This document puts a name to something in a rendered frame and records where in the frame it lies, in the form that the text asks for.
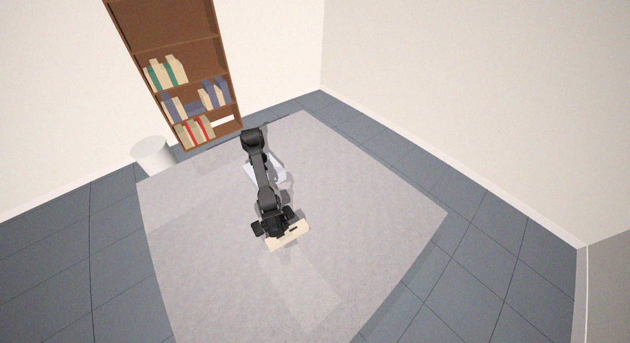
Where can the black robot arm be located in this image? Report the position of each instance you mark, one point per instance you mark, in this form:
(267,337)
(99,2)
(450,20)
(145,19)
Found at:
(253,142)

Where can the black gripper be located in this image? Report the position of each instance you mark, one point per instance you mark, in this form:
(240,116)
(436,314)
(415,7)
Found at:
(258,227)

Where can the beige power strip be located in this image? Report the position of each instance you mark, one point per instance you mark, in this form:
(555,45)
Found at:
(294,231)

